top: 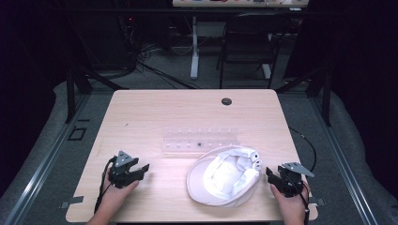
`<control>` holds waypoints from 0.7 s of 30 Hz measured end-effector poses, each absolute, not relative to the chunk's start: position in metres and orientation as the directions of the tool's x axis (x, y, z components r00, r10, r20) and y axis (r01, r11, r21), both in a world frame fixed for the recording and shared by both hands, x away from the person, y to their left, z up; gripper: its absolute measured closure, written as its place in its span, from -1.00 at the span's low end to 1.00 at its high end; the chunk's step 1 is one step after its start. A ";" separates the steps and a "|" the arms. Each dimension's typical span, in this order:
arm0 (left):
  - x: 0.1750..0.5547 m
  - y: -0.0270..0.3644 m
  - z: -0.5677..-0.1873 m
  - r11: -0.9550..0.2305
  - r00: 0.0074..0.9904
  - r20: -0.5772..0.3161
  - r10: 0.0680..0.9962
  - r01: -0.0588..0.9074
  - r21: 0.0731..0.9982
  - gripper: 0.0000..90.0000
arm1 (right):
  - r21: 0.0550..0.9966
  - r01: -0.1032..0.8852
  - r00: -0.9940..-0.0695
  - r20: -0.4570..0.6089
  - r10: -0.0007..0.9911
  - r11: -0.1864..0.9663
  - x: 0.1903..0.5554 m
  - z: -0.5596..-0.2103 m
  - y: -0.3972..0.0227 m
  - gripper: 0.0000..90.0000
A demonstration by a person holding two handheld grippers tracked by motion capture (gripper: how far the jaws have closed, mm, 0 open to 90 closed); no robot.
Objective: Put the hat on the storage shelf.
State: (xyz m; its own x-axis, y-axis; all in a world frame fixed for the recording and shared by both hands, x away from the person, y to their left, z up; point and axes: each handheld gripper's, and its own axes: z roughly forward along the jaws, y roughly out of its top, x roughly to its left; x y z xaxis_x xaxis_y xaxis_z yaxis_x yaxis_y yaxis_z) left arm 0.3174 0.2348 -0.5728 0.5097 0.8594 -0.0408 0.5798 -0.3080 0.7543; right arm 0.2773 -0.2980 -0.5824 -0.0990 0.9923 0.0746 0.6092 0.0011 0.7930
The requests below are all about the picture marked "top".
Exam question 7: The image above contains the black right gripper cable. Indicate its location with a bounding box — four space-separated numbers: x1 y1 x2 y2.
289 173 312 225

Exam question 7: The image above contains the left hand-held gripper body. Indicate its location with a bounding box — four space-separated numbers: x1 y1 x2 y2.
107 150 141 189

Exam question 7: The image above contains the black chair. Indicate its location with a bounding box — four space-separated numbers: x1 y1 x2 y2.
215 12 291 90

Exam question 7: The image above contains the person's right hand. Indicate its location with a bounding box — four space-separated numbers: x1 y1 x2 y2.
269 180 313 219

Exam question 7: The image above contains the clear plastic rack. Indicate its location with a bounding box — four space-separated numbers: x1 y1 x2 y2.
161 126 241 157

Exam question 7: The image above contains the person's left hand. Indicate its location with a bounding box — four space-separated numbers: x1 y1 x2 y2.
95 170 141 212

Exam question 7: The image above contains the bundle of floor cables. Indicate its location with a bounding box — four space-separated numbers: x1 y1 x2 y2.
116 15 201 91

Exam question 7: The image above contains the black table cable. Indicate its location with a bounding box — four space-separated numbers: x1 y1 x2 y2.
288 127 317 173

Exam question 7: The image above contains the grey tape strip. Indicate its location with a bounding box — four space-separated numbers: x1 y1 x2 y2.
58 195 85 210
308 198 327 208

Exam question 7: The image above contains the white desk leg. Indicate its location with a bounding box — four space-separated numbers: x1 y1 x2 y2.
190 15 201 81

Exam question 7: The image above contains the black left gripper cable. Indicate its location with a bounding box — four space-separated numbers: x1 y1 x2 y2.
94 157 117 215

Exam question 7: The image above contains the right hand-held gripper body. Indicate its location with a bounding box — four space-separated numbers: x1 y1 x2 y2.
277 161 315 199

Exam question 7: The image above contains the white cap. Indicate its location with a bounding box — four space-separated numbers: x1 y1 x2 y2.
186 144 264 208

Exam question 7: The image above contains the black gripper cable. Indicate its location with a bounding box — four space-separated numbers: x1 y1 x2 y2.
94 157 117 215
289 173 312 225

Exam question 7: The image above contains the black metal stand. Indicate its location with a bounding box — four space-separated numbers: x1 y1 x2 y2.
274 64 333 128
63 60 130 125

